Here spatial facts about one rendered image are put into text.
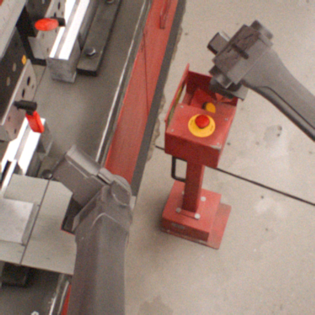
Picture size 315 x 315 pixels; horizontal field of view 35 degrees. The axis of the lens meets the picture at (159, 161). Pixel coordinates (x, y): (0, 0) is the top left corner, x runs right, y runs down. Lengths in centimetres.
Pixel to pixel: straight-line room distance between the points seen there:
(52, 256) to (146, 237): 108
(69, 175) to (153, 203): 135
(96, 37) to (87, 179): 69
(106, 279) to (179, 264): 144
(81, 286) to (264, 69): 38
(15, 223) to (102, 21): 64
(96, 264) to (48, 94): 80
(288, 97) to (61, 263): 52
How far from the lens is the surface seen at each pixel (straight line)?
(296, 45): 264
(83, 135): 124
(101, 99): 129
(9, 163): 110
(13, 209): 104
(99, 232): 64
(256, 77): 72
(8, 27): 91
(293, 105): 72
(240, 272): 202
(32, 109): 93
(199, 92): 146
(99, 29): 140
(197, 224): 193
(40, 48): 104
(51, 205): 102
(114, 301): 56
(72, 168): 76
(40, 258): 99
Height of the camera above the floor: 192
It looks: 62 degrees down
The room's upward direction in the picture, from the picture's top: 1 degrees counter-clockwise
